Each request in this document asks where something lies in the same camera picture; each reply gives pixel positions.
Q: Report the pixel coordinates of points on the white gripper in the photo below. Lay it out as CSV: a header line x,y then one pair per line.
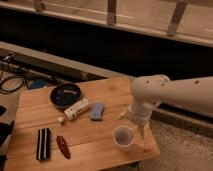
x,y
139,114

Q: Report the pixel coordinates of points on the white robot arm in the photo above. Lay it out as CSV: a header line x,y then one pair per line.
x,y
148,92

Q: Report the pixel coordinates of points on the black ceramic bowl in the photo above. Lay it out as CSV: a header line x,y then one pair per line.
x,y
65,95

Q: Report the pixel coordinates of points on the blue sponge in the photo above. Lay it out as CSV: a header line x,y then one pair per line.
x,y
97,111

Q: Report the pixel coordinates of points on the wooden table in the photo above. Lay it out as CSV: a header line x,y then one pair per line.
x,y
90,143

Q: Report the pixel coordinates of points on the small white cube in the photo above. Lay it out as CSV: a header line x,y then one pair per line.
x,y
61,119

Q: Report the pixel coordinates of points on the dark red oval object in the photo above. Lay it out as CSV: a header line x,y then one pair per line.
x,y
63,147

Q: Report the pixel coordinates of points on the black white striped block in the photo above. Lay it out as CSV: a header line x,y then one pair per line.
x,y
43,144

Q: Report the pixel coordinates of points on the blue device on floor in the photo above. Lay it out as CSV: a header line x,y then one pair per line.
x,y
36,83

